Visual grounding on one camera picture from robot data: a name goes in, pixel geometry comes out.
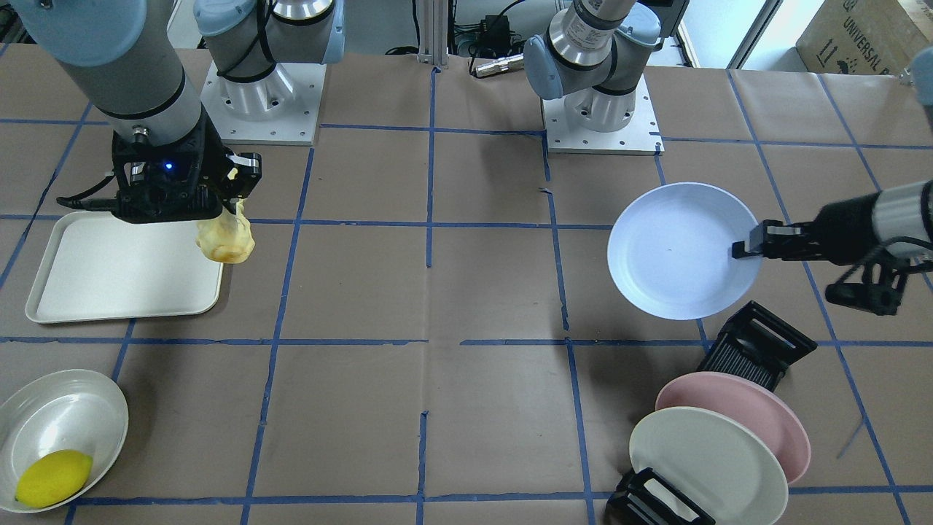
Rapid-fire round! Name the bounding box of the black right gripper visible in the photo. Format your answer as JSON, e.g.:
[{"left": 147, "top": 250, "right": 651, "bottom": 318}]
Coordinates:
[{"left": 111, "top": 117, "right": 262, "bottom": 224}]

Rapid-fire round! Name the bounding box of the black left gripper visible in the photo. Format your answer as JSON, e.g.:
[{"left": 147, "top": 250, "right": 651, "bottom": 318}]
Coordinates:
[{"left": 732, "top": 192, "right": 882, "bottom": 265}]

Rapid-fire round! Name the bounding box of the yellow bread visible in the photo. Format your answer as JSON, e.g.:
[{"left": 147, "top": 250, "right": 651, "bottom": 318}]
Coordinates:
[{"left": 195, "top": 199, "right": 254, "bottom": 265}]

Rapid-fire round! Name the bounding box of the blue plate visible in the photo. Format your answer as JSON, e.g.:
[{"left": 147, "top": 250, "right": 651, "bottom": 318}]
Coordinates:
[{"left": 606, "top": 182, "right": 762, "bottom": 320}]

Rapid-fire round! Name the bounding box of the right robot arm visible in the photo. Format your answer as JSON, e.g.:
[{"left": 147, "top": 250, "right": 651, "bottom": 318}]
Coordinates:
[{"left": 12, "top": 1, "right": 346, "bottom": 228}]

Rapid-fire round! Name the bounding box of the pink plate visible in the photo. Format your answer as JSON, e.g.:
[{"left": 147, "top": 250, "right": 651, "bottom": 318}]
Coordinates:
[{"left": 654, "top": 371, "right": 812, "bottom": 484}]

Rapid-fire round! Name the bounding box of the cream plate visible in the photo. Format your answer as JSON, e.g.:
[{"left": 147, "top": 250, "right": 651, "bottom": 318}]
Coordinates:
[{"left": 629, "top": 408, "right": 789, "bottom": 524}]

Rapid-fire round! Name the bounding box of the black dish rack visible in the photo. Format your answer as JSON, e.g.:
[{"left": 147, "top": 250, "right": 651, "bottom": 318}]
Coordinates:
[{"left": 603, "top": 302, "right": 816, "bottom": 524}]

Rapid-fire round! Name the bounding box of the white rectangular tray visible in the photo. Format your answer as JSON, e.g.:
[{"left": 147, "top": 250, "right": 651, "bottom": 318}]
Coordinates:
[{"left": 26, "top": 211, "right": 223, "bottom": 324}]

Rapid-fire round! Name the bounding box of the cardboard box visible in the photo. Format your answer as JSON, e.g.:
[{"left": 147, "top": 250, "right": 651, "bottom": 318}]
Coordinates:
[{"left": 795, "top": 1, "right": 932, "bottom": 74}]

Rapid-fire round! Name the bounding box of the silver metal cylinder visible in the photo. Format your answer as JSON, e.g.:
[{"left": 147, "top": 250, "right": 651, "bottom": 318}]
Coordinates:
[{"left": 470, "top": 53, "right": 526, "bottom": 79}]

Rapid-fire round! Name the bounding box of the white oval dish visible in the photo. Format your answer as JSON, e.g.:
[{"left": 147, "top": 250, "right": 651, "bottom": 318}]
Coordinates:
[{"left": 1, "top": 369, "right": 129, "bottom": 514}]

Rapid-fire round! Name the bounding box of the yellow lemon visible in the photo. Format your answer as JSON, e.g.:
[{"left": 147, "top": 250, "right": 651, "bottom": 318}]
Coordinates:
[{"left": 15, "top": 449, "right": 93, "bottom": 508}]

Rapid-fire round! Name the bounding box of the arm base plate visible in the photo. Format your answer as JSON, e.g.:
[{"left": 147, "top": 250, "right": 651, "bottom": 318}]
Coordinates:
[
  {"left": 200, "top": 63, "right": 329, "bottom": 147},
  {"left": 541, "top": 77, "right": 665, "bottom": 155}
]

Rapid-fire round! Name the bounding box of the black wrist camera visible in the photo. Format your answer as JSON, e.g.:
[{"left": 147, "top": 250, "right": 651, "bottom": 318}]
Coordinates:
[{"left": 825, "top": 258, "right": 910, "bottom": 316}]

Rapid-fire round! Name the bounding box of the aluminium frame post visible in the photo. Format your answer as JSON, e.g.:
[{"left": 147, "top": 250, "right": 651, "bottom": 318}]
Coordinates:
[{"left": 415, "top": 0, "right": 453, "bottom": 70}]

